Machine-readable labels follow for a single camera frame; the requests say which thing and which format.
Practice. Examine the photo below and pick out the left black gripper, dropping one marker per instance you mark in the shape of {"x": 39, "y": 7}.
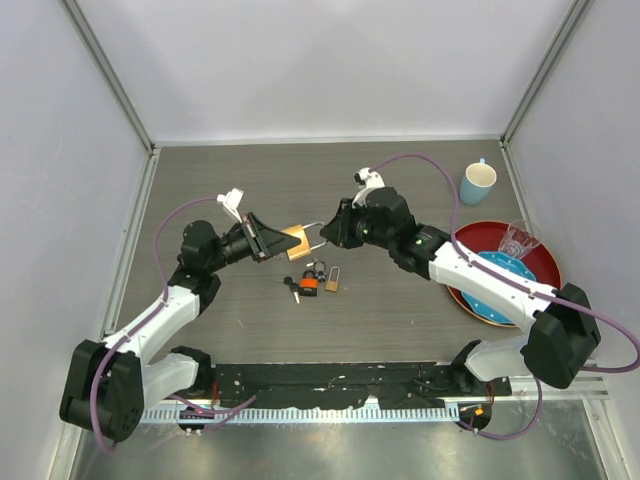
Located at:
{"x": 263, "y": 240}

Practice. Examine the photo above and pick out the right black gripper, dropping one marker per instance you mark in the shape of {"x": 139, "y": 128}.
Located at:
{"x": 338, "y": 229}

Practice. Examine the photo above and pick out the large brass padlock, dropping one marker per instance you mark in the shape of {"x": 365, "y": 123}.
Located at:
{"x": 304, "y": 246}

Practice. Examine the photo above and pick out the small brass padlock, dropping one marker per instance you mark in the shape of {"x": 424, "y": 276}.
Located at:
{"x": 332, "y": 281}

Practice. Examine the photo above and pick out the orange black padlock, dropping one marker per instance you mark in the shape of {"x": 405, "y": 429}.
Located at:
{"x": 308, "y": 285}

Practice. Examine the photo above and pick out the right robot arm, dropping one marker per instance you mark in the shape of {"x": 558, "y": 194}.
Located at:
{"x": 559, "y": 332}

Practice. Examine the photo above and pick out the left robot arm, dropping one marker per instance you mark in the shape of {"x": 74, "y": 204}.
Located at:
{"x": 111, "y": 382}

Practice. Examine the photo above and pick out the light blue mug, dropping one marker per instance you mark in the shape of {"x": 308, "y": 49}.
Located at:
{"x": 478, "y": 180}

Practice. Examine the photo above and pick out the blue dotted plate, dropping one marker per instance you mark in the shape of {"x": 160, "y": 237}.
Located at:
{"x": 506, "y": 262}

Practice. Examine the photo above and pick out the clear drinking glass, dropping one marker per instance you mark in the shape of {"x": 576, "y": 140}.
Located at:
{"x": 521, "y": 237}

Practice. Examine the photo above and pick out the red round tray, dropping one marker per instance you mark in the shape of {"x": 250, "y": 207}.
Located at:
{"x": 485, "y": 236}

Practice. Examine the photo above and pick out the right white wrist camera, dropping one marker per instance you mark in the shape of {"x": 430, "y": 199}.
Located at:
{"x": 367, "y": 181}

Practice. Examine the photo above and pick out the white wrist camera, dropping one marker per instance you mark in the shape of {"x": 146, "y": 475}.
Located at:
{"x": 367, "y": 181}
{"x": 230, "y": 202}

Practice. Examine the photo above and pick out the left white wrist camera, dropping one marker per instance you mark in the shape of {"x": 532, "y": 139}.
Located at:
{"x": 230, "y": 202}

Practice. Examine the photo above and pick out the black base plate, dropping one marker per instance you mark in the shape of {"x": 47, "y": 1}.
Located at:
{"x": 339, "y": 386}

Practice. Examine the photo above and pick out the white slotted cable duct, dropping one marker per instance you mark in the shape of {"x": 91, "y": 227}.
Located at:
{"x": 370, "y": 412}

